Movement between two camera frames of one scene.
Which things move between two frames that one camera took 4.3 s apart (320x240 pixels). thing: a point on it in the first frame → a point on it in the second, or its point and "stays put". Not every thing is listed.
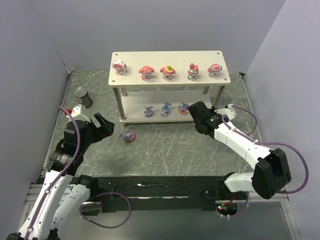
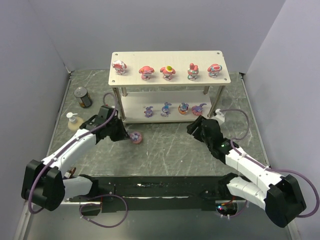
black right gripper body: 196,113 → 200,127
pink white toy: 119,66 stays put
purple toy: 149,112 stays put
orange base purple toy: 183,108 stays put
